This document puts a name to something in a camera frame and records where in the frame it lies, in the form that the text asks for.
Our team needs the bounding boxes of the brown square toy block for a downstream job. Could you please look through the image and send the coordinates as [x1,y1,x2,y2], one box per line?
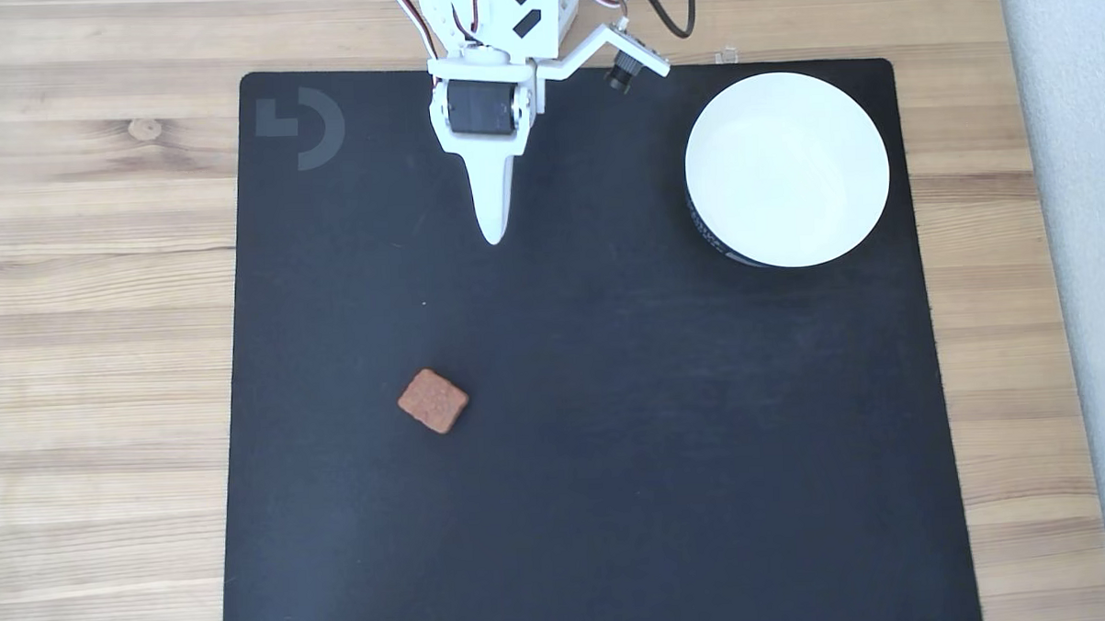
[396,366,472,437]

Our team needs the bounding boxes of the black desk mat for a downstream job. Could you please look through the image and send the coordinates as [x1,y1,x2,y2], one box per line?
[200,46,986,621]

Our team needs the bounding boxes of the white round bowl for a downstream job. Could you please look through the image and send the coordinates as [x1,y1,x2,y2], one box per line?
[681,67,894,273]

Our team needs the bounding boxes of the red black white servo wire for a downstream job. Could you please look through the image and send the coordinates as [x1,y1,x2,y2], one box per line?
[389,0,445,63]

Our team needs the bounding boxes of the thick black camera cable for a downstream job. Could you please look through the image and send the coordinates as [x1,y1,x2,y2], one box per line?
[632,0,698,42]

